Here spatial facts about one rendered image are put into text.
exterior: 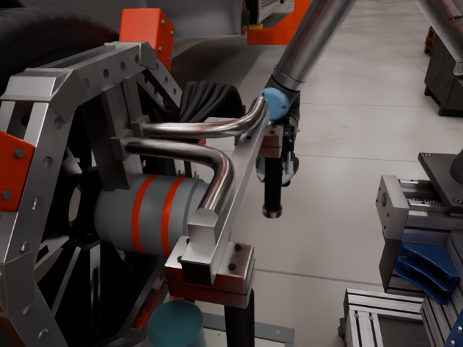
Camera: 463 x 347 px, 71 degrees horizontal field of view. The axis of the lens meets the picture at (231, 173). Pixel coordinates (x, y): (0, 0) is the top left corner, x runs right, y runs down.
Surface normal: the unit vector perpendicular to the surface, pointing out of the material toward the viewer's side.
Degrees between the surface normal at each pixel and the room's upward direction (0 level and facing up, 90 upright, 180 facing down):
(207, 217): 0
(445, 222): 90
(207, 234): 90
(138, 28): 55
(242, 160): 0
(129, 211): 49
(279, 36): 90
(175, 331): 0
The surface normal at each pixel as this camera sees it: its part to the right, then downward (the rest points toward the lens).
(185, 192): -0.11, -0.65
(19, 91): -0.19, -0.25
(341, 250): -0.04, -0.86
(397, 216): -0.20, 0.51
